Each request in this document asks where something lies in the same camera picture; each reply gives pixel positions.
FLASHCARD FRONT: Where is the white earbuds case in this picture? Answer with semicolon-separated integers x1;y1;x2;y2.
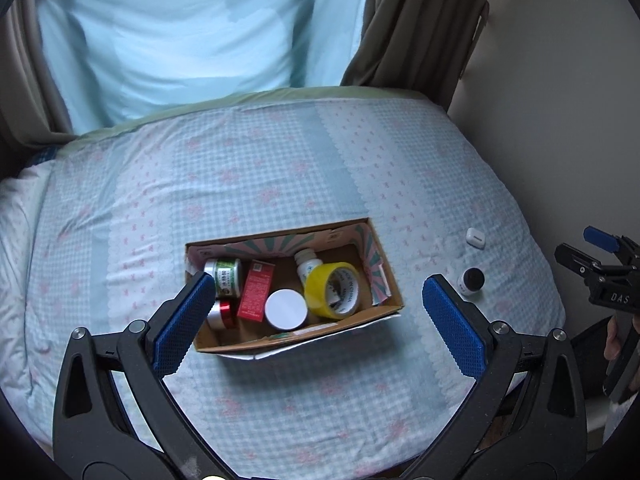
465;228;486;250

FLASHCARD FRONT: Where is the black cosmetic jar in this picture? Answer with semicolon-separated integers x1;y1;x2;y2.
458;268;485;297

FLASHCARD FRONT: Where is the silver tin can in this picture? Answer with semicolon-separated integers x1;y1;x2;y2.
206;298;236;330

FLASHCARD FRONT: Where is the white lid green jar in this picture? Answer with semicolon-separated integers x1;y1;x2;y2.
204;258;242;298

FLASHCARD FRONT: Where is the red small carton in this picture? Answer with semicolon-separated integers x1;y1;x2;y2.
238;260;276;323

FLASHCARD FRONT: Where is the yellow tape roll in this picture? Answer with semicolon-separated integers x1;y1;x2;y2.
304;262;360;320

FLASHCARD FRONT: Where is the white vitamin bottle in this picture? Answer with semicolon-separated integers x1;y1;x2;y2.
294;248;323;286

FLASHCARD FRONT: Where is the person's right hand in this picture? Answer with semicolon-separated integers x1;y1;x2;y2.
604;316;622;362

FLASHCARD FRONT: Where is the open cardboard box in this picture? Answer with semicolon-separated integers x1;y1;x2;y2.
186;218;404;360

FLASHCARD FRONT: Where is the right brown curtain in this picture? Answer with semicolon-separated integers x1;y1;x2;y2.
342;0;489;110

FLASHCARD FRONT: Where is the brown curtain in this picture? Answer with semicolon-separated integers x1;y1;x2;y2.
1;0;76;148
342;0;489;110

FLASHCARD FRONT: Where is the left brown curtain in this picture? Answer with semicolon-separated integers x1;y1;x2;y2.
1;0;76;148

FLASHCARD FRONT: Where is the light blue hanging sheet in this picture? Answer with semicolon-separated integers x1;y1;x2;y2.
36;0;364;134

